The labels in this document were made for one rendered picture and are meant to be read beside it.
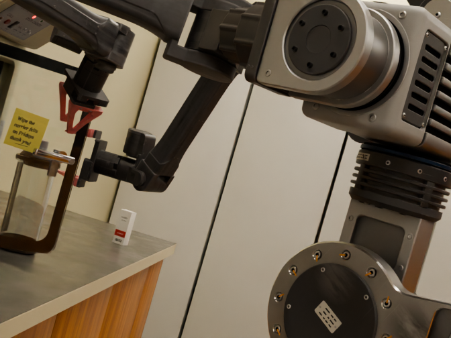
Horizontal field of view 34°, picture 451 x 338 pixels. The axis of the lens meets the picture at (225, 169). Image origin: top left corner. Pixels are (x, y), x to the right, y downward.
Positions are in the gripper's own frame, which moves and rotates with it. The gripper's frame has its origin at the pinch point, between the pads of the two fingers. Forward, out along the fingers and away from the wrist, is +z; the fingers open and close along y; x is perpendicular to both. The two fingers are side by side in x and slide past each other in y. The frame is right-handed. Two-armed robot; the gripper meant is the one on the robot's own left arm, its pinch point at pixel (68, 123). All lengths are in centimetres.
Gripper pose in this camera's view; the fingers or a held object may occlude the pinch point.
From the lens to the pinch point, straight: 150.7
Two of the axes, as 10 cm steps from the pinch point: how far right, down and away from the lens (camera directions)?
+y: 4.3, 5.8, -7.0
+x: 7.7, 1.7, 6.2
